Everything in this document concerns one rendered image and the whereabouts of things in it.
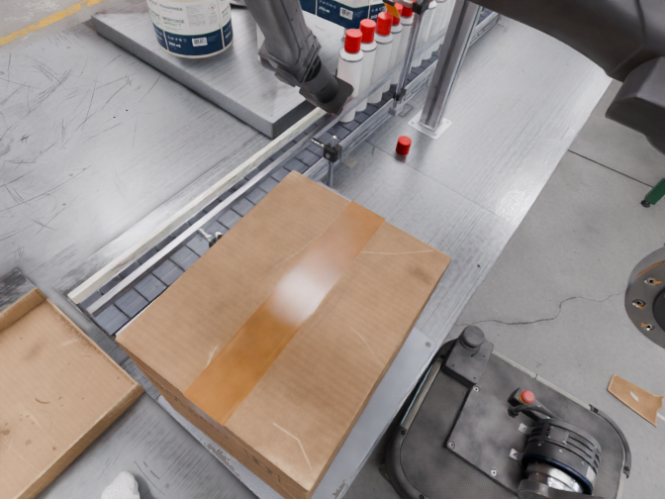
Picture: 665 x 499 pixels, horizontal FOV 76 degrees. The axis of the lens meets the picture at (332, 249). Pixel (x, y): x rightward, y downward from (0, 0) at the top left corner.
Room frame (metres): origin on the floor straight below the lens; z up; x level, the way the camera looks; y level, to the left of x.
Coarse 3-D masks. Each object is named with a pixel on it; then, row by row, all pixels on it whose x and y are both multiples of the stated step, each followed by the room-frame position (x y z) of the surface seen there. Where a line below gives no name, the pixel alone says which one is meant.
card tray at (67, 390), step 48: (0, 336) 0.22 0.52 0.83; (48, 336) 0.23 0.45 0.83; (0, 384) 0.15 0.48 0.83; (48, 384) 0.16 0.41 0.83; (96, 384) 0.17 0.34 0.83; (0, 432) 0.08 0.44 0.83; (48, 432) 0.09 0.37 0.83; (96, 432) 0.10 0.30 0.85; (0, 480) 0.03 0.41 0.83; (48, 480) 0.03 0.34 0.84
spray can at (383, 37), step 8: (384, 16) 0.93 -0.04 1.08; (392, 16) 0.93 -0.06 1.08; (376, 24) 0.93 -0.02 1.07; (384, 24) 0.91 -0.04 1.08; (376, 32) 0.92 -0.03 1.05; (384, 32) 0.91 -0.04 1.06; (376, 40) 0.91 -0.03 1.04; (384, 40) 0.91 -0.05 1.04; (392, 40) 0.92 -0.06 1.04; (384, 48) 0.90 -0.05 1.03; (376, 56) 0.90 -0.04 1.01; (384, 56) 0.91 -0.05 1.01; (376, 64) 0.90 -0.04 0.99; (384, 64) 0.91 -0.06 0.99; (376, 72) 0.90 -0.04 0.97; (384, 72) 0.91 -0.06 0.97; (376, 96) 0.91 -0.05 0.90; (368, 104) 0.90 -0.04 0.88; (376, 104) 0.91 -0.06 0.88
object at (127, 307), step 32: (384, 96) 0.95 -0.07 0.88; (352, 128) 0.81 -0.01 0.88; (224, 192) 0.56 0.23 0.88; (256, 192) 0.57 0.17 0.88; (192, 224) 0.47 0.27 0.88; (224, 224) 0.48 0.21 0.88; (192, 256) 0.40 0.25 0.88; (160, 288) 0.33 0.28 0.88; (96, 320) 0.26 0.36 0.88; (128, 320) 0.26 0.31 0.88
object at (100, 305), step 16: (400, 64) 0.96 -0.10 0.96; (384, 80) 0.89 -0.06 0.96; (368, 96) 0.84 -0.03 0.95; (320, 128) 0.69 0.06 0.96; (304, 144) 0.64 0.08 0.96; (288, 160) 0.60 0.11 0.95; (256, 176) 0.54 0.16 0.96; (240, 192) 0.49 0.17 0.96; (224, 208) 0.45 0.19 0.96; (208, 224) 0.42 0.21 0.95; (176, 240) 0.38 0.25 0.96; (160, 256) 0.34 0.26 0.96; (144, 272) 0.31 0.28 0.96; (112, 288) 0.28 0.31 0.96; (128, 288) 0.28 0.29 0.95; (96, 304) 0.25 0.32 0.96
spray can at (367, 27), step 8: (360, 24) 0.88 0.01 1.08; (368, 24) 0.88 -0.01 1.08; (368, 32) 0.87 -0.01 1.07; (368, 40) 0.87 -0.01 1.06; (360, 48) 0.87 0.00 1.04; (368, 48) 0.87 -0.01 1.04; (376, 48) 0.88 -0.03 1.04; (368, 56) 0.87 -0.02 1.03; (368, 64) 0.87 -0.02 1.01; (368, 72) 0.87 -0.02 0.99; (360, 80) 0.86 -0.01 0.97; (368, 80) 0.87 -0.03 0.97; (360, 88) 0.86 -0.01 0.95; (360, 104) 0.87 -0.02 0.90; (360, 112) 0.87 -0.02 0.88
